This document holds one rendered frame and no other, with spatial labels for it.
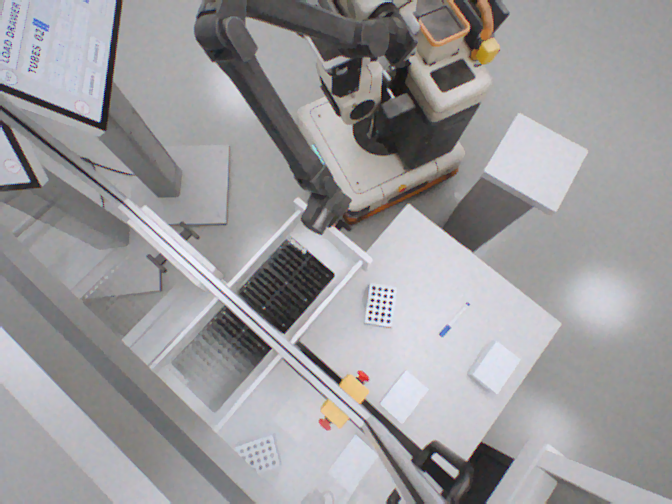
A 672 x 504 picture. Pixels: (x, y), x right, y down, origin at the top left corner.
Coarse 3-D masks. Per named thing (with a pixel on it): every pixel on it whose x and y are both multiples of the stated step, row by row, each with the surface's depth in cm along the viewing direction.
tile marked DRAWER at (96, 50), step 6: (90, 36) 121; (90, 42) 121; (96, 42) 122; (102, 42) 124; (90, 48) 120; (96, 48) 122; (102, 48) 123; (90, 54) 120; (96, 54) 122; (102, 54) 123; (90, 60) 120; (96, 60) 121; (102, 60) 123; (102, 66) 122
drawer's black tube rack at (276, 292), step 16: (288, 256) 121; (304, 256) 118; (256, 272) 116; (272, 272) 116; (288, 272) 117; (304, 272) 117; (320, 272) 120; (240, 288) 115; (256, 288) 118; (272, 288) 115; (288, 288) 115; (304, 288) 116; (320, 288) 119; (256, 304) 117; (272, 304) 117; (288, 304) 114; (304, 304) 117; (272, 320) 116; (288, 320) 113
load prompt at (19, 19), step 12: (12, 0) 106; (24, 0) 109; (12, 12) 106; (24, 12) 108; (0, 24) 103; (12, 24) 105; (24, 24) 108; (0, 36) 103; (12, 36) 105; (0, 48) 102; (12, 48) 104; (0, 60) 102; (12, 60) 104
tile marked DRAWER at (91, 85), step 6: (84, 72) 118; (90, 72) 119; (96, 72) 121; (84, 78) 117; (90, 78) 119; (96, 78) 120; (84, 84) 117; (90, 84) 118; (96, 84) 120; (84, 90) 117; (90, 90) 118; (96, 90) 120; (90, 96) 118; (96, 96) 119
